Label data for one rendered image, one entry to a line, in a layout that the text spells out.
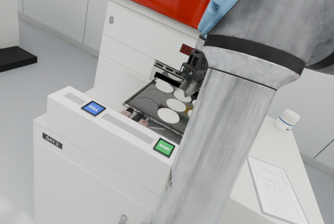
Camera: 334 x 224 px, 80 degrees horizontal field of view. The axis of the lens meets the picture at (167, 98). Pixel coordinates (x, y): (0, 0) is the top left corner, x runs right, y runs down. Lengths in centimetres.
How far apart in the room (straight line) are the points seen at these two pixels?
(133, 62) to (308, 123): 231
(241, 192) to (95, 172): 48
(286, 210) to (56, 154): 77
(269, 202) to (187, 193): 45
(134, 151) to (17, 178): 119
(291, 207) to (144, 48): 95
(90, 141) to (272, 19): 61
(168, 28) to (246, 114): 91
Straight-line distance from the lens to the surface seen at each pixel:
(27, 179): 170
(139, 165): 65
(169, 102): 95
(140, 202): 77
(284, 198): 75
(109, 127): 63
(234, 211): 66
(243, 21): 22
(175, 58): 112
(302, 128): 299
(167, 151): 62
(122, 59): 127
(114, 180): 76
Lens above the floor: 139
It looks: 30 degrees down
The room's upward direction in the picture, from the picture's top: 22 degrees clockwise
